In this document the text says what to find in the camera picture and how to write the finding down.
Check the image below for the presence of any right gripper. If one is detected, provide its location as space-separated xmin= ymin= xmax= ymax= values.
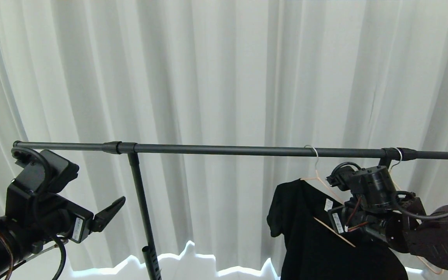
xmin=327 ymin=205 xmax=389 ymax=242

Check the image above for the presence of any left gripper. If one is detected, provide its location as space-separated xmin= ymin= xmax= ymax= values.
xmin=4 ymin=181 xmax=126 ymax=250

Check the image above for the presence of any black short-sleeved shirt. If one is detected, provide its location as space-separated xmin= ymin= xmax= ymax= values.
xmin=267 ymin=179 xmax=409 ymax=280

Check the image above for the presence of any pink clothes hanger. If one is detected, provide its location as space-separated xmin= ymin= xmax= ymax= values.
xmin=387 ymin=148 xmax=445 ymax=276
xmin=300 ymin=145 xmax=357 ymax=248

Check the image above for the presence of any black clothes rack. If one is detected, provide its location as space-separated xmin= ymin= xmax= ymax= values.
xmin=12 ymin=140 xmax=448 ymax=280

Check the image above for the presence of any white curtain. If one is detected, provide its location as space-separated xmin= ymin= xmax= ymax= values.
xmin=0 ymin=0 xmax=448 ymax=273

